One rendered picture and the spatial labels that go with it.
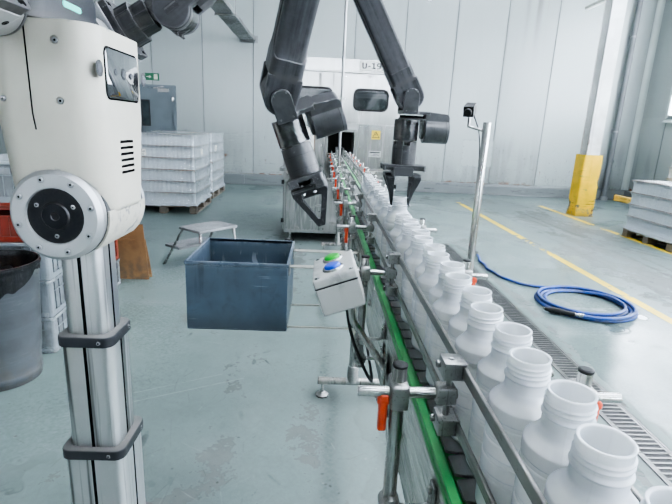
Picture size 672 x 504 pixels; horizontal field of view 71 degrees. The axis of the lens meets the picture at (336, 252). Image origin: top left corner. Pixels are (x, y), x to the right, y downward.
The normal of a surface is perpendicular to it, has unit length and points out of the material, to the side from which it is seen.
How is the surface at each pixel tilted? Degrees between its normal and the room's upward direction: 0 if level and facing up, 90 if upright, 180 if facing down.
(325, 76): 90
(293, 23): 113
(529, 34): 90
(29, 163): 101
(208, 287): 90
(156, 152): 91
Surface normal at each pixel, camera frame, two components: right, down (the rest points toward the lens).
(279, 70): 0.18, 0.61
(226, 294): 0.03, 0.25
